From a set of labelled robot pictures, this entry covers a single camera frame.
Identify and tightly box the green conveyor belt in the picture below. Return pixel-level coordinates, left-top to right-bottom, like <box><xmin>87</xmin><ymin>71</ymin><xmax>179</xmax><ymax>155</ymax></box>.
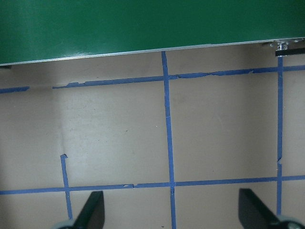
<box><xmin>0</xmin><ymin>0</ymin><xmax>305</xmax><ymax>67</ymax></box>

